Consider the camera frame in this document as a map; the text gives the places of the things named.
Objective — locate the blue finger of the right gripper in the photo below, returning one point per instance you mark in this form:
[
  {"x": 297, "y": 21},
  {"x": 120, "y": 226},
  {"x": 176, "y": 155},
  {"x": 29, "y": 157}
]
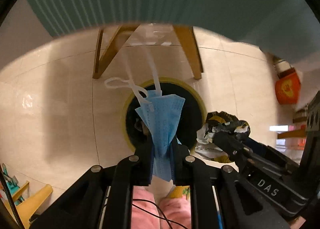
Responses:
[{"x": 230, "y": 145}]

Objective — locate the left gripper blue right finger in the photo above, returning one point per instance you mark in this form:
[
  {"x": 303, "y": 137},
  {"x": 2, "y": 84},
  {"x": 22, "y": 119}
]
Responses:
[{"x": 178, "y": 153}]

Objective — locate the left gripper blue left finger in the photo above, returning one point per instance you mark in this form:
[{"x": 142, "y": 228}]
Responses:
[{"x": 150, "y": 158}]

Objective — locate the black silver wrapper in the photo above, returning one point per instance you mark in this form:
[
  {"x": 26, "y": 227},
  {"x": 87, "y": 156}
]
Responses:
[{"x": 219, "y": 125}]

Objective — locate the blue face mask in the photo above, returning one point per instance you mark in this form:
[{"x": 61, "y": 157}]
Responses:
[{"x": 160, "y": 113}]

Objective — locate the right yellow slipper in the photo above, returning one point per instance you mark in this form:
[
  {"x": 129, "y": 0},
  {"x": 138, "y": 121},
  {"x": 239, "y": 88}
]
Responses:
[{"x": 179, "y": 192}]

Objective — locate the pink trouser legs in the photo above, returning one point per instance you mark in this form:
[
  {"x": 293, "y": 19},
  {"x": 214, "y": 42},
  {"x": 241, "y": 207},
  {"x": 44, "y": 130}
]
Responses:
[{"x": 168, "y": 213}]

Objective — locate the red orange bag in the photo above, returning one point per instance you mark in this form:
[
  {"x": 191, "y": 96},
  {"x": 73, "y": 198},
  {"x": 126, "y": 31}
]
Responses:
[{"x": 287, "y": 89}]

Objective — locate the wooden table frame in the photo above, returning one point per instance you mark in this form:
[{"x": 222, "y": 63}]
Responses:
[{"x": 122, "y": 33}]

